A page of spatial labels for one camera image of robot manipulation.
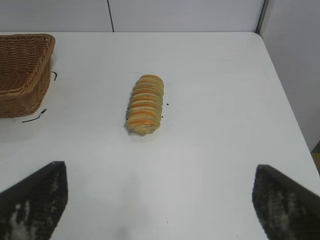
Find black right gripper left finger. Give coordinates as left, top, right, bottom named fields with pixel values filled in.
left=0, top=161, right=69, bottom=240

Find long striped bread loaf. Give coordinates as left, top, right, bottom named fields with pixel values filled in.
left=124, top=74, right=165, bottom=137

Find thin black wall cable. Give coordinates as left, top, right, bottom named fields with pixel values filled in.
left=107, top=0, right=115, bottom=33

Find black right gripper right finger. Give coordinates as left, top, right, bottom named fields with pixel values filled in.
left=252, top=164, right=320, bottom=240

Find grey metal corner post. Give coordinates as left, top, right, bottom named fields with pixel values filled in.
left=255, top=0, right=270, bottom=34

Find brown woven wicker basket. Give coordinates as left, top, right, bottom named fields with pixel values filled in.
left=0, top=33, right=56, bottom=118

